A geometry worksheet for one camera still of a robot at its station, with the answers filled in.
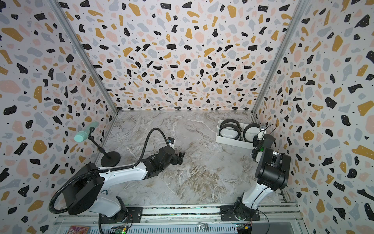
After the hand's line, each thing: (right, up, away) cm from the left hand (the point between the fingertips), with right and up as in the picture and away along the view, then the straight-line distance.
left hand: (181, 151), depth 87 cm
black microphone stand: (-45, -6, +6) cm, 46 cm away
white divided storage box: (+33, +11, +16) cm, 38 cm away
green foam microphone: (-42, +11, -21) cm, 48 cm away
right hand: (+56, +10, +7) cm, 57 cm away
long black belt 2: (+33, +15, +14) cm, 39 cm away
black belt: (+33, +17, +14) cm, 39 cm away
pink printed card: (-47, -33, -19) cm, 60 cm away
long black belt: (+42, +15, +8) cm, 46 cm away
